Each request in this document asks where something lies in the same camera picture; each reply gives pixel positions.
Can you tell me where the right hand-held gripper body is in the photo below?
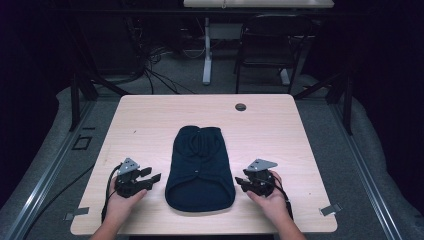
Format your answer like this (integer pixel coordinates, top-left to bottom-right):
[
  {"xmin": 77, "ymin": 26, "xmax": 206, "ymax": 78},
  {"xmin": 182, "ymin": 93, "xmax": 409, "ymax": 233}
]
[{"xmin": 242, "ymin": 158, "xmax": 279, "ymax": 198}]

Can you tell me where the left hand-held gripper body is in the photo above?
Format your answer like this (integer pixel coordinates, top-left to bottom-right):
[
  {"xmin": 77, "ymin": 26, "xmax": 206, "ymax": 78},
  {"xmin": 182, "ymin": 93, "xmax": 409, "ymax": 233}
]
[{"xmin": 114, "ymin": 157, "xmax": 150, "ymax": 199}]

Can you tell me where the dark navy garment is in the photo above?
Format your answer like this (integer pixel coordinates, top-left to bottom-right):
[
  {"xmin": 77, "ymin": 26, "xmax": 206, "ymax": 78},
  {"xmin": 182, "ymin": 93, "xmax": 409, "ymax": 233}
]
[{"xmin": 164, "ymin": 124, "xmax": 237, "ymax": 213}]

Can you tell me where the person's right hand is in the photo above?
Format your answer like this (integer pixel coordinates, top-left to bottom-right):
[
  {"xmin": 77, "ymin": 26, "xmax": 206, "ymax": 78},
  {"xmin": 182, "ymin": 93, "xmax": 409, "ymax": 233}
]
[{"xmin": 245, "ymin": 170, "xmax": 292, "ymax": 225}]

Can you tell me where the person's left hand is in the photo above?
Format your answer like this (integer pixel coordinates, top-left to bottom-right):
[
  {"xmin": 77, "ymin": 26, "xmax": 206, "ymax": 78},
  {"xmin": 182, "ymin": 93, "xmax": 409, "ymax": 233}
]
[{"xmin": 105, "ymin": 175, "xmax": 149, "ymax": 224}]

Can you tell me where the grey tape strip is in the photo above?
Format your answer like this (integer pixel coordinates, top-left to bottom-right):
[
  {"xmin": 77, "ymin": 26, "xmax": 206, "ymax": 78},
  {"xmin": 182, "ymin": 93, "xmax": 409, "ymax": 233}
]
[
  {"xmin": 63, "ymin": 206, "xmax": 91, "ymax": 222},
  {"xmin": 318, "ymin": 203, "xmax": 343, "ymax": 217}
]

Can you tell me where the black folding chair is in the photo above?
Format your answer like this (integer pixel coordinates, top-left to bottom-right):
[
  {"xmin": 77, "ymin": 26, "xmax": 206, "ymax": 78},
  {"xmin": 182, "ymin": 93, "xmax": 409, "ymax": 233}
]
[{"xmin": 232, "ymin": 13, "xmax": 314, "ymax": 95}]

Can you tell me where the white desk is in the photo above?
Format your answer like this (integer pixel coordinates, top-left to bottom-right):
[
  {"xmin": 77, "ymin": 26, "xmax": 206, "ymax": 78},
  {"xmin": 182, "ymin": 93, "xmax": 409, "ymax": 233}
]
[{"xmin": 182, "ymin": 0, "xmax": 335, "ymax": 87}]

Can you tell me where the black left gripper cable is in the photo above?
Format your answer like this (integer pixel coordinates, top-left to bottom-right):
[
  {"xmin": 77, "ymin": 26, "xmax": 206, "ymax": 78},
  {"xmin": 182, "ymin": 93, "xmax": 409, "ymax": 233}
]
[{"xmin": 100, "ymin": 162, "xmax": 124, "ymax": 224}]

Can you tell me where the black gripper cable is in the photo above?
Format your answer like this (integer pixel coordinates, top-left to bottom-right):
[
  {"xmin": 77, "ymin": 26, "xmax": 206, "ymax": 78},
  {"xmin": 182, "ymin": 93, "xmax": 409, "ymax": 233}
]
[
  {"xmin": 272, "ymin": 175, "xmax": 295, "ymax": 222},
  {"xmin": 100, "ymin": 162, "xmax": 124, "ymax": 224}
]

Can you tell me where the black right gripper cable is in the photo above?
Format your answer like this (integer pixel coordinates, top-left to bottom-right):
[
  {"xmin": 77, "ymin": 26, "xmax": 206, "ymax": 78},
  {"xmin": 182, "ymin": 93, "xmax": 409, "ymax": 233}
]
[{"xmin": 272, "ymin": 175, "xmax": 295, "ymax": 222}]

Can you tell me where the black floor cable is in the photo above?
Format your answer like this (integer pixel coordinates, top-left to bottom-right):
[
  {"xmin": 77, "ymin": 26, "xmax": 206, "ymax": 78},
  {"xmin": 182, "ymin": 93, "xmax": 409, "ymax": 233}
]
[{"xmin": 22, "ymin": 162, "xmax": 97, "ymax": 240}]

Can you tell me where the grey metal floor rail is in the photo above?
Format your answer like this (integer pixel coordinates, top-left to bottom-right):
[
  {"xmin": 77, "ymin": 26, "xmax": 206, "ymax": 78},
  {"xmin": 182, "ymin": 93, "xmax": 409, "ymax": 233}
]
[
  {"xmin": 3, "ymin": 99, "xmax": 98, "ymax": 240},
  {"xmin": 327, "ymin": 102, "xmax": 405, "ymax": 240}
]

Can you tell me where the black metal stand frame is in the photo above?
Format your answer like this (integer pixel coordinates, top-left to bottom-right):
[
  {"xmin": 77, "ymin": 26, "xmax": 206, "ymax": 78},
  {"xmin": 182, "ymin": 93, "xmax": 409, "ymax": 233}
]
[
  {"xmin": 292, "ymin": 64, "xmax": 355, "ymax": 136},
  {"xmin": 67, "ymin": 19, "xmax": 132, "ymax": 132}
]

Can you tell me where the bundle of black floor cables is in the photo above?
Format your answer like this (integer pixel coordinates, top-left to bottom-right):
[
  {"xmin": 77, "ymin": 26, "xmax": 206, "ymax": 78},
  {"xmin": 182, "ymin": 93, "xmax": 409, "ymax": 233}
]
[{"xmin": 132, "ymin": 45, "xmax": 198, "ymax": 96}]

